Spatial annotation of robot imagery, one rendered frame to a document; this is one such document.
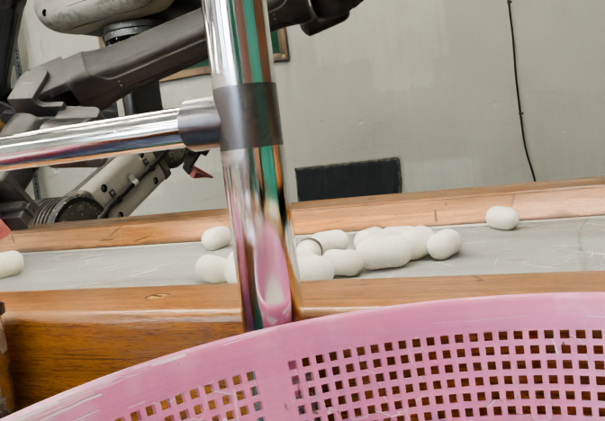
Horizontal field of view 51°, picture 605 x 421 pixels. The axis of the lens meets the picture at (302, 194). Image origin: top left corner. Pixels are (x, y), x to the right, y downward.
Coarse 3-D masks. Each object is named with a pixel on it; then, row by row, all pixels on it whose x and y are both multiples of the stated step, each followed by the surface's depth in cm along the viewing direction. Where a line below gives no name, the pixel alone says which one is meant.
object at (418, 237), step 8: (408, 232) 43; (416, 232) 43; (424, 232) 44; (432, 232) 45; (408, 240) 43; (416, 240) 43; (424, 240) 43; (416, 248) 43; (424, 248) 43; (416, 256) 43
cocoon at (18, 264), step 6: (6, 258) 59; (12, 258) 59; (18, 258) 60; (0, 264) 58; (6, 264) 58; (12, 264) 59; (18, 264) 59; (0, 270) 58; (6, 270) 58; (12, 270) 59; (18, 270) 59; (0, 276) 58; (6, 276) 59
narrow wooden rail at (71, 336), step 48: (96, 288) 34; (144, 288) 32; (192, 288) 31; (336, 288) 27; (384, 288) 26; (432, 288) 25; (480, 288) 24; (528, 288) 24; (576, 288) 23; (48, 336) 29; (96, 336) 28; (144, 336) 27; (192, 336) 26; (576, 336) 21; (48, 384) 30; (336, 384) 24; (480, 384) 22
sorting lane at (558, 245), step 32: (480, 224) 56; (544, 224) 53; (576, 224) 51; (32, 256) 72; (64, 256) 69; (96, 256) 66; (128, 256) 63; (160, 256) 60; (192, 256) 58; (224, 256) 56; (480, 256) 42; (512, 256) 41; (544, 256) 40; (576, 256) 39; (0, 288) 53; (32, 288) 51; (64, 288) 49
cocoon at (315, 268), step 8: (312, 256) 39; (320, 256) 39; (304, 264) 38; (312, 264) 38; (320, 264) 38; (328, 264) 38; (304, 272) 38; (312, 272) 38; (320, 272) 38; (328, 272) 38; (304, 280) 38; (312, 280) 38
